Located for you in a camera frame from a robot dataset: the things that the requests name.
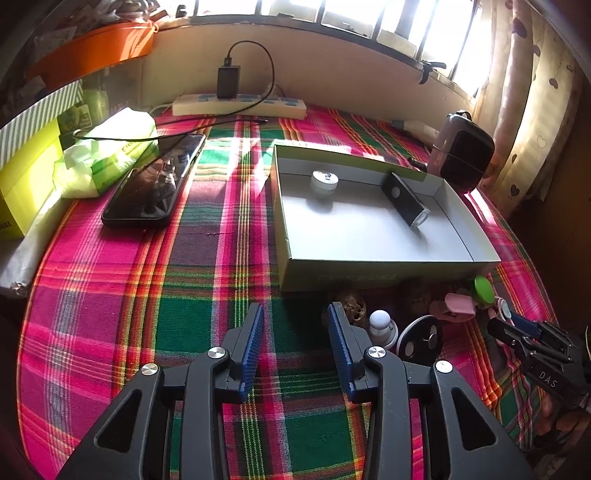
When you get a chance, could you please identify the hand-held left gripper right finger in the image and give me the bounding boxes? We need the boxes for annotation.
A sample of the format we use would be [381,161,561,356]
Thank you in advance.
[327,301,536,480]

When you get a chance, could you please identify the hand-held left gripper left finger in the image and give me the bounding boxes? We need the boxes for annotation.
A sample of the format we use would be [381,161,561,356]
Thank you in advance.
[55,302,266,480]

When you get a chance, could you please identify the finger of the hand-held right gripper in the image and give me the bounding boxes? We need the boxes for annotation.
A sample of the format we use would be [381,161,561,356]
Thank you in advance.
[510,314,573,344]
[487,318,573,370]

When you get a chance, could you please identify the white and silver knob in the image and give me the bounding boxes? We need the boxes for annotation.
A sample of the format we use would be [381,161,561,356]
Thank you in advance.
[368,310,399,350]

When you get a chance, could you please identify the black oval disc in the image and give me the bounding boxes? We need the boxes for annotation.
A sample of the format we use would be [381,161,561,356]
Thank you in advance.
[397,315,444,359]

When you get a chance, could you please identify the grey cardboard box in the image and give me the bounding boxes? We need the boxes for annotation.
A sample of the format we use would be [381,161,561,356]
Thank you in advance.
[269,144,502,292]

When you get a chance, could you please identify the person's right hand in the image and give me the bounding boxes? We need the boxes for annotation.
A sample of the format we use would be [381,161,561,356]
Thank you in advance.
[536,392,591,452]

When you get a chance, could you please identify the green lidded round container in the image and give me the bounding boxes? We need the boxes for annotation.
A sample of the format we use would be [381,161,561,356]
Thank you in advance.
[470,274,495,309]

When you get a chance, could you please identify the pink rectangular case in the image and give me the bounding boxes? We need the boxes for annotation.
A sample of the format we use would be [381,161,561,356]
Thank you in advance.
[444,294,476,320]

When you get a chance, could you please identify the dark wooden cabinet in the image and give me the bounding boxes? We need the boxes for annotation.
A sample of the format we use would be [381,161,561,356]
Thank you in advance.
[508,69,591,333]

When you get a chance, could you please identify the black rectangular device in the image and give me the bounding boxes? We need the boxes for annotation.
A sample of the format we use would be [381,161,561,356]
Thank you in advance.
[381,173,431,232]

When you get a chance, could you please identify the white round cap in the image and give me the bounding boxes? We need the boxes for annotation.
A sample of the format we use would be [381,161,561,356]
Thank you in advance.
[310,171,339,198]

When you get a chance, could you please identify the grey and black heater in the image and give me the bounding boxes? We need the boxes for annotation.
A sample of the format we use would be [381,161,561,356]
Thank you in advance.
[429,111,496,192]

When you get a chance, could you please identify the black smartphone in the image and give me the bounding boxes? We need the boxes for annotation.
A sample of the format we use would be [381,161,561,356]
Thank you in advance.
[100,133,207,228]

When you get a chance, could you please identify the heart print curtain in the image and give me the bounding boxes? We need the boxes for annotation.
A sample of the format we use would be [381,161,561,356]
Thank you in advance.
[471,0,583,220]

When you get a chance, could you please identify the white plastic device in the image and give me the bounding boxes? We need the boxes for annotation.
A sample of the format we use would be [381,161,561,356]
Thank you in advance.
[392,119,439,140]

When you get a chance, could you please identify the white power strip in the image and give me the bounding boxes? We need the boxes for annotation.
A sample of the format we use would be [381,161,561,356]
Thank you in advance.
[172,92,308,121]

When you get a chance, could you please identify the green tissue pack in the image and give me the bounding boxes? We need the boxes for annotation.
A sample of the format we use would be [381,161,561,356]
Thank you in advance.
[53,107,160,198]

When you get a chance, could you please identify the black charger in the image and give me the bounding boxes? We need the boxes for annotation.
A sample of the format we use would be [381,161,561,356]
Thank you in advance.
[216,56,242,100]

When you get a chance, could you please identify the black window clamp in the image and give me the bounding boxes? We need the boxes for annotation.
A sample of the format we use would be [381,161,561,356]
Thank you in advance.
[418,61,448,85]

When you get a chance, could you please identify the yellow-green box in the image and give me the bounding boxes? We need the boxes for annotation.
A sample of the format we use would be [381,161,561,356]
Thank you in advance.
[0,119,64,240]

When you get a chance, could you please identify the green packet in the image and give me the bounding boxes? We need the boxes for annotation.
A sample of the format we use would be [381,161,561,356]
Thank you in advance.
[58,88,109,139]

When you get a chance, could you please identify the green striped box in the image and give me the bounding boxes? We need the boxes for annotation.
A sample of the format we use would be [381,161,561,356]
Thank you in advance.
[0,80,85,160]

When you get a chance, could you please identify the window with metal bars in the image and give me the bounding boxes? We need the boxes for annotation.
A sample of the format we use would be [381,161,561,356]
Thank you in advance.
[185,0,491,99]

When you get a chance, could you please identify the orange shelf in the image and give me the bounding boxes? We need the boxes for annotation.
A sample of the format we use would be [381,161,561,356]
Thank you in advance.
[25,22,155,89]

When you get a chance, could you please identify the white plastic bags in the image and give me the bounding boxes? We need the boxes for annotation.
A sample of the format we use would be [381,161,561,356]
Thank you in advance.
[88,0,160,25]

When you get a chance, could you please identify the black charging cable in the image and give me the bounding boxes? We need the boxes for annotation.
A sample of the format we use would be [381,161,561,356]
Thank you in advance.
[73,41,277,160]

